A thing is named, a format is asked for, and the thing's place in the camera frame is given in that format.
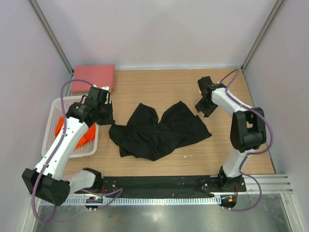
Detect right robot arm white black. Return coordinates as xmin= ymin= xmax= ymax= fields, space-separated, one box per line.
xmin=195 ymin=76 xmax=267 ymax=191

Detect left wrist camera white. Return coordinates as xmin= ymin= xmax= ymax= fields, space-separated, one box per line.
xmin=93 ymin=85 xmax=111 ymax=93

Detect white plastic basket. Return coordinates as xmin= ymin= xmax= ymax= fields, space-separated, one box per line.
xmin=41 ymin=94 xmax=99 ymax=160

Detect aluminium frame rail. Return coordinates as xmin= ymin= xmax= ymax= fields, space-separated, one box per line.
xmin=244 ymin=174 xmax=293 ymax=194

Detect black t-shirt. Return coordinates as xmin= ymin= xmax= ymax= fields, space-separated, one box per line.
xmin=109 ymin=101 xmax=212 ymax=161

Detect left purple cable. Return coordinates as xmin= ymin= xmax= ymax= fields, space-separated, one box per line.
xmin=30 ymin=78 xmax=124 ymax=223

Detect white slotted cable duct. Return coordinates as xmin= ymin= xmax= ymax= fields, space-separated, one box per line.
xmin=40 ymin=196 xmax=222 ymax=206

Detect folded pink t-shirt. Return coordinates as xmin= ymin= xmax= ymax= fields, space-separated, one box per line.
xmin=74 ymin=64 xmax=115 ymax=90

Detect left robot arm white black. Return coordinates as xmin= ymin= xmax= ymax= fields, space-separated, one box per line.
xmin=22 ymin=87 xmax=113 ymax=206

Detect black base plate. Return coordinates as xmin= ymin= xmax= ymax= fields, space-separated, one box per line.
xmin=103 ymin=175 xmax=247 ymax=199

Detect orange t-shirt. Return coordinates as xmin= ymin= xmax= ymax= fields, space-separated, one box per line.
xmin=55 ymin=116 xmax=98 ymax=149

